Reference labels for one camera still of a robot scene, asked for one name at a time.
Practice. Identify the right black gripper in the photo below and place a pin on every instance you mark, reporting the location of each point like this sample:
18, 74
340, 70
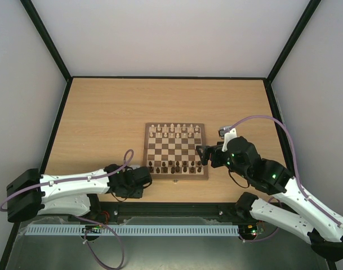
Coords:
211, 155

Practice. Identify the white slotted cable duct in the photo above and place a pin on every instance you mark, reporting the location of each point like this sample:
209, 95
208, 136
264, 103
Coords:
132, 230

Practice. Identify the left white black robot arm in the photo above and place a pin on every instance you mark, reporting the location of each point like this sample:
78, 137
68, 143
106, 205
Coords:
32, 194

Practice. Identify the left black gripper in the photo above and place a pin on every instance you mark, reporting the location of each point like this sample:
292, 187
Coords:
138, 194

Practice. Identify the wooden chess board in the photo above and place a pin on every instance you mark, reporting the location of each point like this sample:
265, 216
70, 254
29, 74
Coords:
174, 149

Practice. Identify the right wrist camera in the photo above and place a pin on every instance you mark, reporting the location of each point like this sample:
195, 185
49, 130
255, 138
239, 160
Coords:
227, 133

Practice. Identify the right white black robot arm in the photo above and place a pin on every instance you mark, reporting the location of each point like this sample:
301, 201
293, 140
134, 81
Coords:
309, 219

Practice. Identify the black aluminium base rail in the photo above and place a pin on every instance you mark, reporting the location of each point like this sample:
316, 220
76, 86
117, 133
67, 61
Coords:
171, 209

